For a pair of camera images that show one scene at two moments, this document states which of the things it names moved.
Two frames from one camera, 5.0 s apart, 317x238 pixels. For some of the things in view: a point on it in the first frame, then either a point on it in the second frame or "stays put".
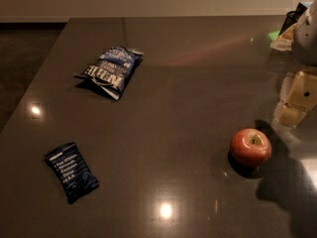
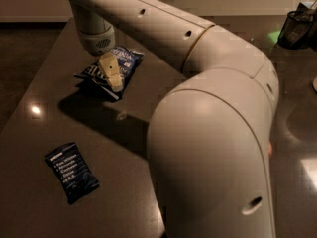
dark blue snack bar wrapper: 67,163 stays put
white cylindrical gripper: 307,39 → 97,44
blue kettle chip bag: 113,69 stays put
